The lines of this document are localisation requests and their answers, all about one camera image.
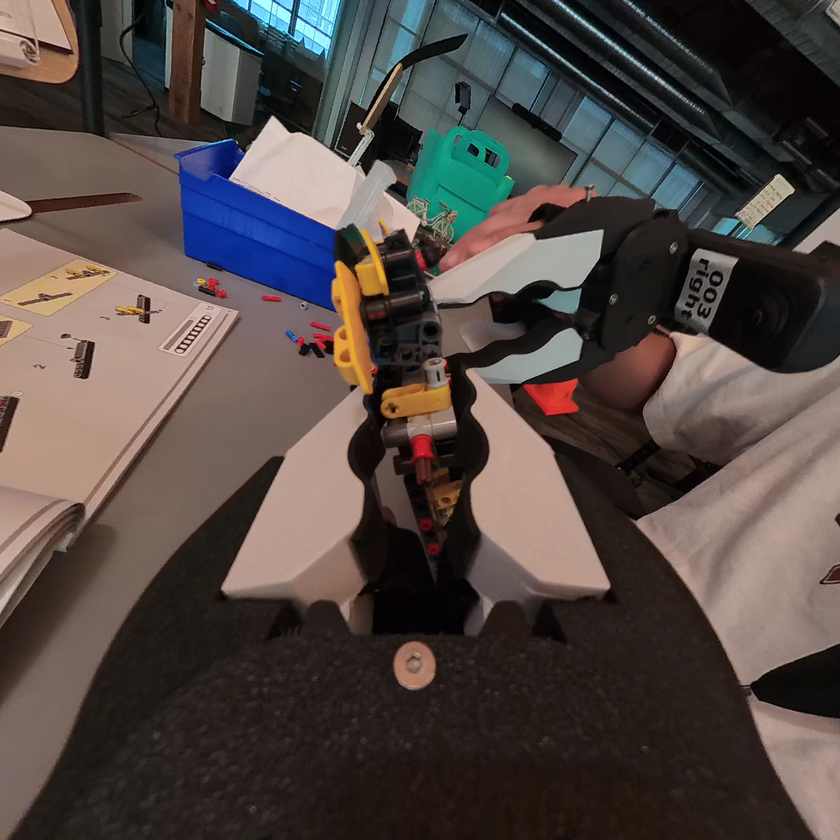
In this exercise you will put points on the clear plastic bag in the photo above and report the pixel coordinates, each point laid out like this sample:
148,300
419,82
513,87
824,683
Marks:
367,193

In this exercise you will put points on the yellow lego connector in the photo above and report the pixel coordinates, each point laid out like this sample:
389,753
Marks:
413,400

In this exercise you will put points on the instruction card on stand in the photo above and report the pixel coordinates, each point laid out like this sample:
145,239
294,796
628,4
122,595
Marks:
46,69

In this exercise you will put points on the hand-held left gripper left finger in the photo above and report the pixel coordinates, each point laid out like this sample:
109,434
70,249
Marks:
295,525

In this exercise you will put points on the wall display screen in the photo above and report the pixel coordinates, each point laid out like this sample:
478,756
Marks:
531,144

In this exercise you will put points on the black and wooden stick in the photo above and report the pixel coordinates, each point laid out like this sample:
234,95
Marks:
407,62

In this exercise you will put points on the lego instruction booklet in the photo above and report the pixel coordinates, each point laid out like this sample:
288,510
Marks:
98,367

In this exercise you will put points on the printed instruction sheet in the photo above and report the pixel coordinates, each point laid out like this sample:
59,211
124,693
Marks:
26,26

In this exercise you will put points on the scatter of small lego pins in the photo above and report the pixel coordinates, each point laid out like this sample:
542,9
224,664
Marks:
315,338

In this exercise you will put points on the grey lego axle pin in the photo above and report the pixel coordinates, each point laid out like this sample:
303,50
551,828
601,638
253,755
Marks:
433,373

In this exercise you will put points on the brown pouch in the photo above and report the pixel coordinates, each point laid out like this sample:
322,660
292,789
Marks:
434,251

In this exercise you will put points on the person's white shirt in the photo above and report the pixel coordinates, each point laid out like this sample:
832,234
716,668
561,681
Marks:
754,558

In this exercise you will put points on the wooden post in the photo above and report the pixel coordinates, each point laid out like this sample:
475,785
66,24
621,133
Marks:
187,59

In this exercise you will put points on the lego car chassis model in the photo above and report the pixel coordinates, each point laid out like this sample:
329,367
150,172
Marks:
394,308

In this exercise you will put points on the blue plastic bin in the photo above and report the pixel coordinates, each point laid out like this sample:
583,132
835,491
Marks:
249,229

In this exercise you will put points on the teal tote bag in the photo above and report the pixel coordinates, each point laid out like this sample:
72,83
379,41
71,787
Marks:
459,177

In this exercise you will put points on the white paper sheets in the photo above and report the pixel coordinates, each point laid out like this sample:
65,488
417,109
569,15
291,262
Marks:
295,164

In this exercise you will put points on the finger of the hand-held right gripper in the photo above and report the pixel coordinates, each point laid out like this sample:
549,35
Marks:
551,358
525,262

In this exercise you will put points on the white paper notice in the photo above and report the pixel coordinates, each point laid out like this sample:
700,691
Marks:
764,200

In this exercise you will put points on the orange traffic cone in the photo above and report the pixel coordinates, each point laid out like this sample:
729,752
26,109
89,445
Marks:
554,397

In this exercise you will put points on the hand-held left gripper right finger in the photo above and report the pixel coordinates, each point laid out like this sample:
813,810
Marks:
538,525

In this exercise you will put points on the person's right hand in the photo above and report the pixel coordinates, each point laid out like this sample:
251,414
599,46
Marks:
505,220

